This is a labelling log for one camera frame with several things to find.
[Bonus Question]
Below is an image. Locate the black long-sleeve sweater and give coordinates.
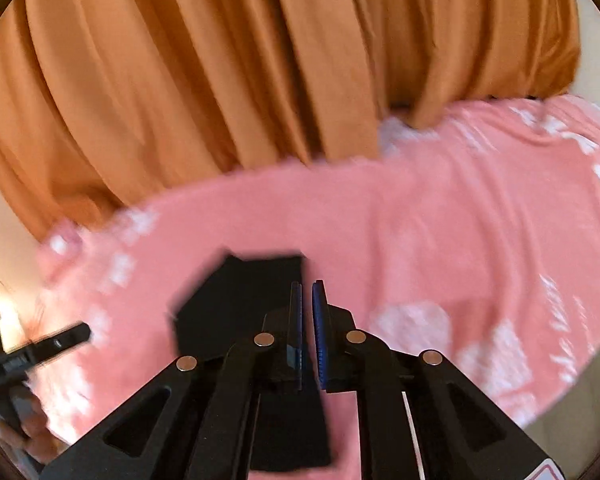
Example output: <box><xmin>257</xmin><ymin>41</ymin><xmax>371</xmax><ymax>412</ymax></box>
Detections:
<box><xmin>172</xmin><ymin>254</ymin><xmax>303</xmax><ymax>361</ymax></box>

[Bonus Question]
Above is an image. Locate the person's left hand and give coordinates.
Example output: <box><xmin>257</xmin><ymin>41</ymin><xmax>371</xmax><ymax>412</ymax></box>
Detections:
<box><xmin>0</xmin><ymin>386</ymin><xmax>67</xmax><ymax>466</ymax></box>

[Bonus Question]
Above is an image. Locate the pink pillow with white button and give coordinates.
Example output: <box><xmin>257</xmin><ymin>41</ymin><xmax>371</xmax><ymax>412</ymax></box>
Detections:
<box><xmin>35</xmin><ymin>219</ymin><xmax>90</xmax><ymax>287</ymax></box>

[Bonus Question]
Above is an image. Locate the pink fleece blanket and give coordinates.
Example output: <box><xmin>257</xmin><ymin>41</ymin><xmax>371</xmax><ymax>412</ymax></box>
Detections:
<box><xmin>34</xmin><ymin>94</ymin><xmax>600</xmax><ymax>479</ymax></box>

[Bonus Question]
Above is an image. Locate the orange curtain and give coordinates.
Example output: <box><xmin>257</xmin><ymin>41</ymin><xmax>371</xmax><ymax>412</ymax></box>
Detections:
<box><xmin>0</xmin><ymin>0</ymin><xmax>580</xmax><ymax>237</ymax></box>

